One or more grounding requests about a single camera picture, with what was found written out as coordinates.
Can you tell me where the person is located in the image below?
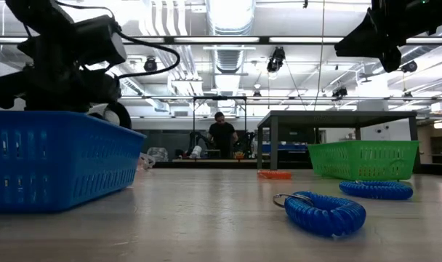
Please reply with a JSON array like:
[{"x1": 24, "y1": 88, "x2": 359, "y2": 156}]
[{"x1": 207, "y1": 111, "x2": 240, "y2": 159}]

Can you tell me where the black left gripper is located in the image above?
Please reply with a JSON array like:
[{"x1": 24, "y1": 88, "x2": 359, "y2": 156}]
[{"x1": 0, "y1": 67, "x2": 123, "y2": 114}]

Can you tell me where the black overhead crossbar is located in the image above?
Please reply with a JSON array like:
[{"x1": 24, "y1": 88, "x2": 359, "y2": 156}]
[{"x1": 0, "y1": 35, "x2": 442, "y2": 46}]

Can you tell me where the distant wooden workbench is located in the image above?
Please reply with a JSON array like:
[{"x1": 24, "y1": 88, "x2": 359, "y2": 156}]
[{"x1": 172, "y1": 158, "x2": 260, "y2": 164}]

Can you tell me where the thin black frame crossbar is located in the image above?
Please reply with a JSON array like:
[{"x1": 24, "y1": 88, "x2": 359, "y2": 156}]
[{"x1": 118, "y1": 95, "x2": 442, "y2": 102}]

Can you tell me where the orange coil wrist keychain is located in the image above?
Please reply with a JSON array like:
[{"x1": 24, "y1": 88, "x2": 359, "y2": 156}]
[{"x1": 257, "y1": 169, "x2": 293, "y2": 180}]

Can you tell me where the clear plastic bag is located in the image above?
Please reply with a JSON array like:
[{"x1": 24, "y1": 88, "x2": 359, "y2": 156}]
[{"x1": 147, "y1": 146, "x2": 169, "y2": 163}]

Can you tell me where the silver ventilation duct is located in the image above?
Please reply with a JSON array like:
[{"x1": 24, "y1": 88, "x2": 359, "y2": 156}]
[{"x1": 205, "y1": 0, "x2": 257, "y2": 76}]

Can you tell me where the blue coil wrist keychain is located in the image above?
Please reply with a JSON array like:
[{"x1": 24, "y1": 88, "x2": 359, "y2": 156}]
[
  {"x1": 338, "y1": 180, "x2": 414, "y2": 201},
  {"x1": 271, "y1": 191, "x2": 367, "y2": 238}
]

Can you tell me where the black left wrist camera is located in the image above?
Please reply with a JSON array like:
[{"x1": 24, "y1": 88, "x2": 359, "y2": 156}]
[{"x1": 73, "y1": 15, "x2": 129, "y2": 68}]

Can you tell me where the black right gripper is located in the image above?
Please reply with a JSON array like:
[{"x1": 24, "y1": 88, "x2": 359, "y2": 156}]
[{"x1": 334, "y1": 0, "x2": 442, "y2": 74}]

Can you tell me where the black ceiling spotlight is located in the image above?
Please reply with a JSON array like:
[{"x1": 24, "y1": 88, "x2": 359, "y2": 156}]
[
  {"x1": 143, "y1": 56, "x2": 158, "y2": 74},
  {"x1": 331, "y1": 85, "x2": 349, "y2": 100},
  {"x1": 266, "y1": 46, "x2": 286, "y2": 74},
  {"x1": 401, "y1": 60, "x2": 419, "y2": 74}
]

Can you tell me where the thin hanging cable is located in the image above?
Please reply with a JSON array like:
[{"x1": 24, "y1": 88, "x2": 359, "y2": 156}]
[{"x1": 313, "y1": 0, "x2": 326, "y2": 111}]

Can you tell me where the black left camera cable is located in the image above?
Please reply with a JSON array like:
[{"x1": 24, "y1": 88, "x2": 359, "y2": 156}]
[{"x1": 111, "y1": 31, "x2": 181, "y2": 79}]

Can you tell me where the green plastic basket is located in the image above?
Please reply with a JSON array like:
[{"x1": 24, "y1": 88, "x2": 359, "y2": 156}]
[{"x1": 307, "y1": 140, "x2": 421, "y2": 182}]

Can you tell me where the distant black rig frame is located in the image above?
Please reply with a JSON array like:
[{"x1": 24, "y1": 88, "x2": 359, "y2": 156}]
[{"x1": 192, "y1": 95, "x2": 248, "y2": 146}]

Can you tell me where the blue plastic basket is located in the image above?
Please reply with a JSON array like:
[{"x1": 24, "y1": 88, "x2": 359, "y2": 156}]
[{"x1": 0, "y1": 110, "x2": 147, "y2": 215}]

